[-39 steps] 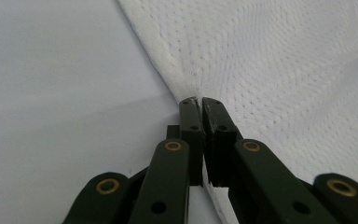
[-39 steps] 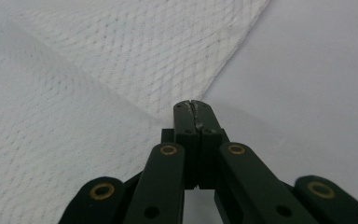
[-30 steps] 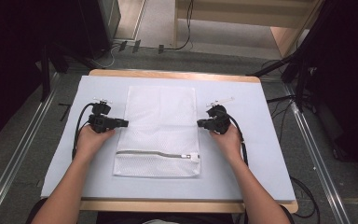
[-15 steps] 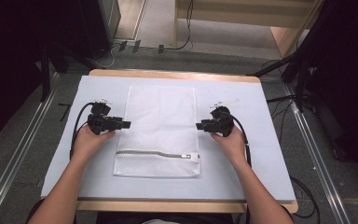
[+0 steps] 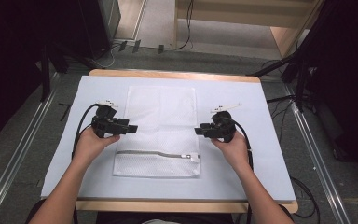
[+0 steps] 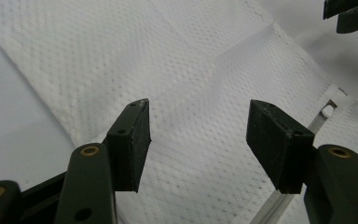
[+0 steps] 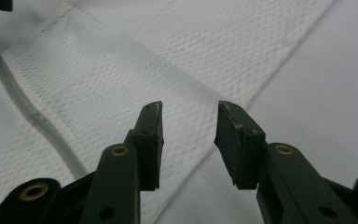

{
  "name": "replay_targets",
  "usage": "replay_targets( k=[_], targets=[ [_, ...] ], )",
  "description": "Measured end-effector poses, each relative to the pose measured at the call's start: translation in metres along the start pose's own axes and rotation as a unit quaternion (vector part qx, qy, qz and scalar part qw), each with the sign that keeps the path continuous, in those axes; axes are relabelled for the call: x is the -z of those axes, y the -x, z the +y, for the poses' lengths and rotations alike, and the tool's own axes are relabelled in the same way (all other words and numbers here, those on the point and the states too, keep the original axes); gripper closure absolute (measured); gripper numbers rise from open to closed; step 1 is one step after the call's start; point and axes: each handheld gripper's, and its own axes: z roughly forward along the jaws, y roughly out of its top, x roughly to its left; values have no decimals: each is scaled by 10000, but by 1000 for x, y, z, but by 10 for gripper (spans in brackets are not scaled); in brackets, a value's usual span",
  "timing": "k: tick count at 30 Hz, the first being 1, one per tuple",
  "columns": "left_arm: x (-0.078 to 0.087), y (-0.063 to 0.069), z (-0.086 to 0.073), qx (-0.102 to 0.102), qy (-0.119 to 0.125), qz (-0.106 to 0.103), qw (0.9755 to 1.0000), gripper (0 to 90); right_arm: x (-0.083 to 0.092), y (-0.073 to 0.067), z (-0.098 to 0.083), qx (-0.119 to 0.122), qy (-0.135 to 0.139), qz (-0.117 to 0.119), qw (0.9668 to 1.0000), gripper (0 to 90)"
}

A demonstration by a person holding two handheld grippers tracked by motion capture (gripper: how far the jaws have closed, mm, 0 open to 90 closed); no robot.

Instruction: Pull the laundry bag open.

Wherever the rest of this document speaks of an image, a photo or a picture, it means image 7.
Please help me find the white cloth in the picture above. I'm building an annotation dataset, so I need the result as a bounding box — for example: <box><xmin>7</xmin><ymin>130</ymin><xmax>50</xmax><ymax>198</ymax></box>
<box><xmin>0</xmin><ymin>0</ymin><xmax>336</xmax><ymax>224</ymax></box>

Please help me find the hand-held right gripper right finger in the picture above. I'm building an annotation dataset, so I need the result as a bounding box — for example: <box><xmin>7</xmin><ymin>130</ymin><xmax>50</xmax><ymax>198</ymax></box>
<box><xmin>213</xmin><ymin>100</ymin><xmax>267</xmax><ymax>190</ymax></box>

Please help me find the white table mat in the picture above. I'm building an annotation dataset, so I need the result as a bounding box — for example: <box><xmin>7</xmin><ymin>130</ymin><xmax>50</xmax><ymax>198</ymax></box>
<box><xmin>153</xmin><ymin>0</ymin><xmax>358</xmax><ymax>224</ymax></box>

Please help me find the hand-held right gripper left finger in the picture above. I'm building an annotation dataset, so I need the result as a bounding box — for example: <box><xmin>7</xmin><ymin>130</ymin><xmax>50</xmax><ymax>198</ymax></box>
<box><xmin>124</xmin><ymin>100</ymin><xmax>165</xmax><ymax>191</ymax></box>

